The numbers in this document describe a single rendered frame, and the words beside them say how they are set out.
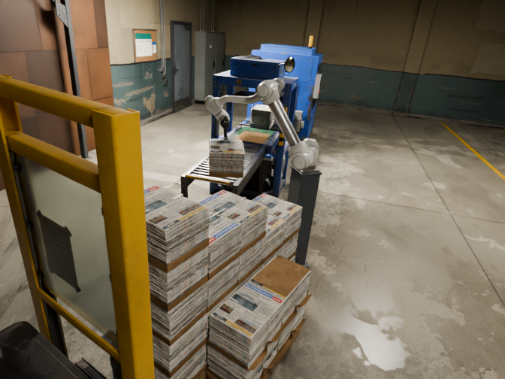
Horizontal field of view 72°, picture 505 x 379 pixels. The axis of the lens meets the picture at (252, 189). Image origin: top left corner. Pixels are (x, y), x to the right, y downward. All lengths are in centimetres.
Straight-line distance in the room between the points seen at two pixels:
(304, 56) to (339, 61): 518
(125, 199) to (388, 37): 1092
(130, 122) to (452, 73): 1135
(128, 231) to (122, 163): 22
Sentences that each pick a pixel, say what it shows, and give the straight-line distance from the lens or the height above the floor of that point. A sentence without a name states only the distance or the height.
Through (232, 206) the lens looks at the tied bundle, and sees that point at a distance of 218.
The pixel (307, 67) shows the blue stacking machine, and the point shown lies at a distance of 644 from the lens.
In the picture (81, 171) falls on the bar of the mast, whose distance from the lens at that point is 118.
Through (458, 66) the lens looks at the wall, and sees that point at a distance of 1200.
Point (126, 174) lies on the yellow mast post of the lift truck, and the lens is 101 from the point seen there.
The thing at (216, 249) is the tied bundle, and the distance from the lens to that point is 187.
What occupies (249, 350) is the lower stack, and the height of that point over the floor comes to 52.
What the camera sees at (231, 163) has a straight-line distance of 282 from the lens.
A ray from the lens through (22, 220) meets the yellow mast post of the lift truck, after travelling 170.
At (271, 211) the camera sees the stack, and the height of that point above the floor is 83.
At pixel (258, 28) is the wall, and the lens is 1185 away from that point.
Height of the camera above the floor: 207
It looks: 25 degrees down
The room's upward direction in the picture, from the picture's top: 5 degrees clockwise
